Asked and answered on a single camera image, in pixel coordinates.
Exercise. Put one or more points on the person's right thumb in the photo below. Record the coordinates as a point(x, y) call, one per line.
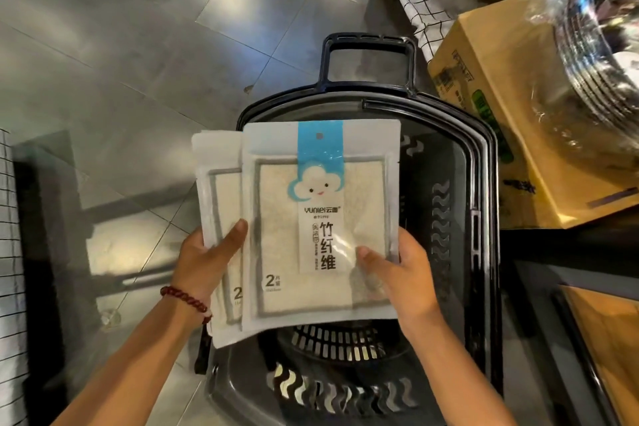
point(375, 261)

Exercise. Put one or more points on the black plastic shopping basket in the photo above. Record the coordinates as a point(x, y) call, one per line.
point(379, 251)

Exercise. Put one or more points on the black metal shelf frame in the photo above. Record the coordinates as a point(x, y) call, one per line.
point(65, 241)

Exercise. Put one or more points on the wooden board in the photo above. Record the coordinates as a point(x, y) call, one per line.
point(606, 346)

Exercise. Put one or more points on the white cloth packet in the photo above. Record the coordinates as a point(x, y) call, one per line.
point(217, 241)

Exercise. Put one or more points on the person's right forearm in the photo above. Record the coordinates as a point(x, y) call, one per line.
point(455, 373)

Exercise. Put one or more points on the person's left hand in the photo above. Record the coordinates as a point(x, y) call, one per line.
point(198, 261)

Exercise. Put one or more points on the brown cardboard box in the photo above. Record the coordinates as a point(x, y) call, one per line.
point(524, 131)

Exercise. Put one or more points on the cloth packet with blue label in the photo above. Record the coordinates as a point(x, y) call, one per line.
point(319, 226)

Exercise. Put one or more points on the stack of steel bowls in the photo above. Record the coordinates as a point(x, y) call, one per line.
point(601, 36)

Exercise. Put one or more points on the person's left forearm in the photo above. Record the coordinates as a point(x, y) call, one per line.
point(132, 364)

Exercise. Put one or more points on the person's right hand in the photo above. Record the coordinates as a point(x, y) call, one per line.
point(402, 277)

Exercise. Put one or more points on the person's left thumb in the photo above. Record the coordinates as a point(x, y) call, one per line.
point(230, 237)

